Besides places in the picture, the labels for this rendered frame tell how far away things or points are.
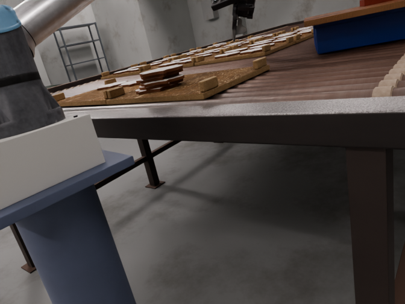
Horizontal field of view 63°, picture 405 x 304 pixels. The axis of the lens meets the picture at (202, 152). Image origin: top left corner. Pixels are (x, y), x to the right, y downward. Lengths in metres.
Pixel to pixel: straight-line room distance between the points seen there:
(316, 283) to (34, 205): 1.23
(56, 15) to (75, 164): 0.38
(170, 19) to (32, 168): 8.04
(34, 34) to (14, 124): 0.27
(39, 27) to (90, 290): 0.59
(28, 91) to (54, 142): 0.10
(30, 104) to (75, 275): 0.35
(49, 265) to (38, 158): 0.23
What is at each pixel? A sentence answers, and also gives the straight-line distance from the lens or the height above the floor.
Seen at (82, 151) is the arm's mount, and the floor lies 0.91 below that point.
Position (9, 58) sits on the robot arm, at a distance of 0.69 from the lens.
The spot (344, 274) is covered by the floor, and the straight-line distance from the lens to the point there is 1.62.
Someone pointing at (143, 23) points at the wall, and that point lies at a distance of 8.08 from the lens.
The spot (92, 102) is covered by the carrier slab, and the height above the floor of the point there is 0.93.
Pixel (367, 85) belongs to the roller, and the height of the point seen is 0.92.
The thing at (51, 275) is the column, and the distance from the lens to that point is 0.78.
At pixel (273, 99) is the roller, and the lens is 0.70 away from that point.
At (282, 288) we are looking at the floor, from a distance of 1.56.
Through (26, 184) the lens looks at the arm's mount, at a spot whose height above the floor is 0.89.
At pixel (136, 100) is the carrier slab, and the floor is 0.93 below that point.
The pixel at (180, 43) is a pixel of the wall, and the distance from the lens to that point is 8.67.
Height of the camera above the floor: 1.07
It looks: 19 degrees down
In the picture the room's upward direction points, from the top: 12 degrees counter-clockwise
